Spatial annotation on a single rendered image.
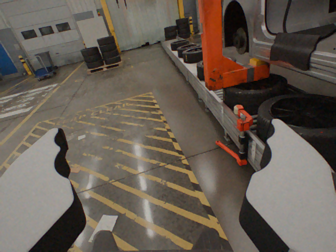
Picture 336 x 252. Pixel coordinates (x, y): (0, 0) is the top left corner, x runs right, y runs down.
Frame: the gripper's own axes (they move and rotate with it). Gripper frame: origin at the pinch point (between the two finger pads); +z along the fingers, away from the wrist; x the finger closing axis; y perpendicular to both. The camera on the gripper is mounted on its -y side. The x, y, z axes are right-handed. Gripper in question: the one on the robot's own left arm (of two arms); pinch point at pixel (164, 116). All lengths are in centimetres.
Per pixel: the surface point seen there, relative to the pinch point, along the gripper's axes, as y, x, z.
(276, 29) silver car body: 10, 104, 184
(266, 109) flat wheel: 63, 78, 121
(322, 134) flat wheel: 61, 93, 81
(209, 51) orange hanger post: 26, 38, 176
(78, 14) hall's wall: -44, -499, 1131
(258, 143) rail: 77, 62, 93
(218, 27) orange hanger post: 5, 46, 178
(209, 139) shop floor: 119, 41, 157
